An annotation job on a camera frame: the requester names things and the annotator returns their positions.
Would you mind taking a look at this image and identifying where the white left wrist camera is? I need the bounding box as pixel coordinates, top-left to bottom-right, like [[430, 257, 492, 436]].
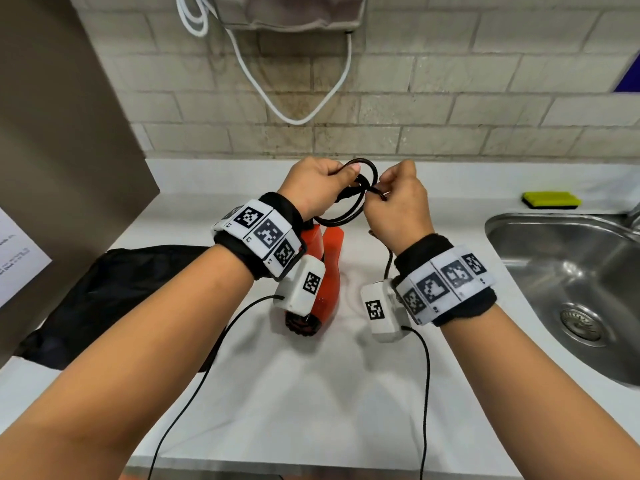
[[273, 254, 327, 316]]

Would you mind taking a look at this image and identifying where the black left camera cable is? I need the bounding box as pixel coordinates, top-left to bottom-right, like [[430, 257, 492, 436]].
[[147, 295, 286, 480]]

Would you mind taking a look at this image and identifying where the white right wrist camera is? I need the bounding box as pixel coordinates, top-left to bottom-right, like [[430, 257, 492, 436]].
[[360, 279, 414, 344]]

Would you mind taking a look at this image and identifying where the person's right forearm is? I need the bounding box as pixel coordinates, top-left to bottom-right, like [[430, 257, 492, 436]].
[[440, 302, 640, 480]]

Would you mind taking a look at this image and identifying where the grey wall appliance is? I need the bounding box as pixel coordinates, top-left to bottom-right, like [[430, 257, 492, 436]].
[[212, 0, 369, 34]]

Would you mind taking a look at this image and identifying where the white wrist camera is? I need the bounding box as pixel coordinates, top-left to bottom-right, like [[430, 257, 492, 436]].
[[273, 254, 327, 316], [360, 279, 414, 344]]

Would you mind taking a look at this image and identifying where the black hair dryer cord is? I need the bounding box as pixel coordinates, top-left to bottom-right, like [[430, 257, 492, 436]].
[[314, 158, 395, 281]]

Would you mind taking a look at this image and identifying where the brown cabinet panel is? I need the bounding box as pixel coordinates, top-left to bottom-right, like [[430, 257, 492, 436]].
[[0, 0, 161, 370]]

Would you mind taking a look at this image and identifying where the person's left forearm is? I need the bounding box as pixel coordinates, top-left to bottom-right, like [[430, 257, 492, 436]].
[[0, 244, 256, 480]]

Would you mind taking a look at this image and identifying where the white paper sheet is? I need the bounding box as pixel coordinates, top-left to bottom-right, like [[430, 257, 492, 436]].
[[0, 207, 53, 310]]

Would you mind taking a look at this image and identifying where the blue wall object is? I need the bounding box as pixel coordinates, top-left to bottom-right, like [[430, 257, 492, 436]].
[[613, 57, 640, 94]]

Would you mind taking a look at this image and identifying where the black right wristband with markers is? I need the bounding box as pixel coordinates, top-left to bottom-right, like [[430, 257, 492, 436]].
[[392, 234, 499, 328]]

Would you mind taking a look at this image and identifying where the yellow green sponge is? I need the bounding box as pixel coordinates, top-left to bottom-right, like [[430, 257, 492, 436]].
[[521, 191, 583, 211]]

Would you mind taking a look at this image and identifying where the metal sink drain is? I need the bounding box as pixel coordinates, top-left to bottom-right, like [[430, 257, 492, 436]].
[[559, 303, 604, 342]]

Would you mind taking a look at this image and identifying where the black wristband with markers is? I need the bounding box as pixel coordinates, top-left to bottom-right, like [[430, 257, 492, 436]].
[[392, 234, 499, 328], [212, 192, 307, 282]]

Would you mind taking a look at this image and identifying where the black cloth bag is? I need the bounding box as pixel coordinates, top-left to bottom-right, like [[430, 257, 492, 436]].
[[14, 245, 227, 374]]

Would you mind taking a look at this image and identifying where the person's right hand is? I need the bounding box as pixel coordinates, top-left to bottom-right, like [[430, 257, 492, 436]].
[[363, 160, 436, 256]]

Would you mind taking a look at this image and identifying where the black camera cable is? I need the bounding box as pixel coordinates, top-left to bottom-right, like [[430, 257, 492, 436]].
[[147, 295, 286, 480], [401, 326, 432, 480]]

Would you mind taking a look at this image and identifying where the white wall cable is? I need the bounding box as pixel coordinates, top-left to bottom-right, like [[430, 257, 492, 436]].
[[174, 0, 354, 127]]

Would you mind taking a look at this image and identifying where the black left wristband with markers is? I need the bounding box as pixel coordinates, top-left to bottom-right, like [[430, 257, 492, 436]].
[[212, 192, 307, 282]]

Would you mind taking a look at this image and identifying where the stainless steel sink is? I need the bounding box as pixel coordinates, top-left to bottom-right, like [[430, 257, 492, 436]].
[[484, 212, 640, 388]]

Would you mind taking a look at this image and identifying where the orange hair dryer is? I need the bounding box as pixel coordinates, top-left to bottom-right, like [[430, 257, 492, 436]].
[[271, 221, 346, 338]]

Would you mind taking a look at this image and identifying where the black right camera cable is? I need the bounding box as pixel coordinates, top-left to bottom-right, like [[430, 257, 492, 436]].
[[401, 326, 432, 480]]

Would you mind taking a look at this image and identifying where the person's left hand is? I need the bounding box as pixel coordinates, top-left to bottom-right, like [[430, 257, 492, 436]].
[[276, 156, 362, 221]]

